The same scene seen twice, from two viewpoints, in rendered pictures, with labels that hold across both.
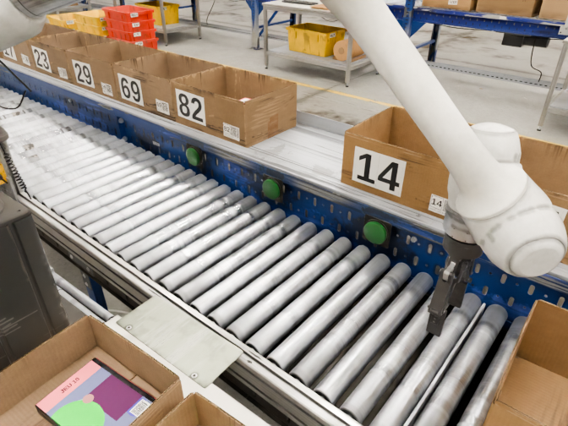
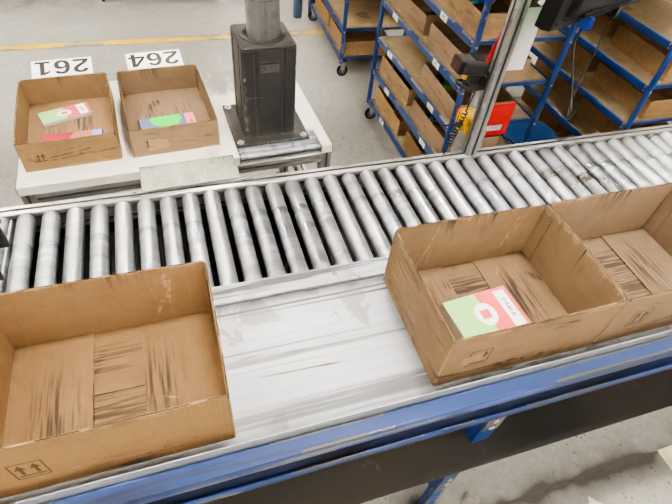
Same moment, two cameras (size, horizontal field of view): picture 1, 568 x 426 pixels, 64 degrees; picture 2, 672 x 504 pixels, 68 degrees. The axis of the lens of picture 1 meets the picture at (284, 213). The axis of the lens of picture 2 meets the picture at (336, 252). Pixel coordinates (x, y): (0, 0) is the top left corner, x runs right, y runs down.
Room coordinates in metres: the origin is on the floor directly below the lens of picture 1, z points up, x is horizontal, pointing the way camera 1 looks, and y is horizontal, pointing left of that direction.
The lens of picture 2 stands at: (1.73, -0.59, 1.79)
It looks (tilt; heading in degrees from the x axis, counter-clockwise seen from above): 48 degrees down; 118
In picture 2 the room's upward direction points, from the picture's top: 7 degrees clockwise
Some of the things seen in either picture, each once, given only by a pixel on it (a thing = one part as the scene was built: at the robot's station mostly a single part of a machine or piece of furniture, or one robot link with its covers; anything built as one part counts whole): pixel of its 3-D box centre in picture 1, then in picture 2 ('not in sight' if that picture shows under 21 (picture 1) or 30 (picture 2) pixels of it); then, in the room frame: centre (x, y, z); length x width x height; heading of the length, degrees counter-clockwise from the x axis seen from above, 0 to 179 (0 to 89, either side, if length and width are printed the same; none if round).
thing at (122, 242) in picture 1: (173, 217); (352, 230); (1.27, 0.37, 0.72); 0.52 x 0.05 x 0.05; 140
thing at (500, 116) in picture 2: not in sight; (491, 120); (1.42, 1.03, 0.85); 0.16 x 0.01 x 0.13; 50
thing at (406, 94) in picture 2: not in sight; (417, 77); (0.76, 1.97, 0.39); 0.40 x 0.30 x 0.10; 141
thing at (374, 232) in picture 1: (374, 232); not in sight; (1.06, -0.26, 0.81); 0.07 x 0.01 x 0.07; 50
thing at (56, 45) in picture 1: (75, 56); not in sight; (2.46, 1.11, 0.96); 0.39 x 0.29 x 0.17; 50
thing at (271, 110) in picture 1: (234, 103); (494, 288); (1.71, 0.19, 0.96); 0.39 x 0.29 x 0.17; 50
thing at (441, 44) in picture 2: not in sight; (477, 50); (1.13, 1.65, 0.79); 0.40 x 0.30 x 0.10; 142
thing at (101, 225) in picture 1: (150, 204); (391, 224); (1.35, 0.47, 0.72); 0.52 x 0.05 x 0.05; 140
